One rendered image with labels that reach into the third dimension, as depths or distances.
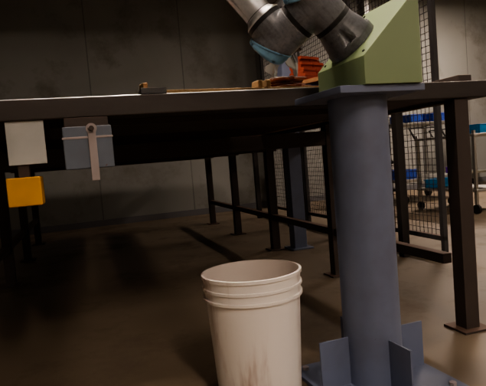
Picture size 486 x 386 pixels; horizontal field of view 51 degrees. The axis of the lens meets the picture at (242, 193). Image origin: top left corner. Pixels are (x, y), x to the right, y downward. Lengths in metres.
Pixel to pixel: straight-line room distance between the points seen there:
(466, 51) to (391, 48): 8.00
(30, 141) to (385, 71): 0.99
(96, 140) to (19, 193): 0.25
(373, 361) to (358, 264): 0.28
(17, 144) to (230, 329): 0.78
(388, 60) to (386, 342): 0.79
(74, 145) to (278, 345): 0.80
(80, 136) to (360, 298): 0.92
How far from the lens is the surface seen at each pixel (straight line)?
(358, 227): 1.48
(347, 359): 1.62
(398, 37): 1.49
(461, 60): 9.35
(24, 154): 1.55
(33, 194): 1.52
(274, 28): 1.52
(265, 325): 1.45
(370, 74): 1.42
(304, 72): 2.74
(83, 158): 1.51
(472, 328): 2.13
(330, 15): 1.50
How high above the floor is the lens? 0.70
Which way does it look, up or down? 4 degrees down
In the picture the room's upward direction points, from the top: 5 degrees counter-clockwise
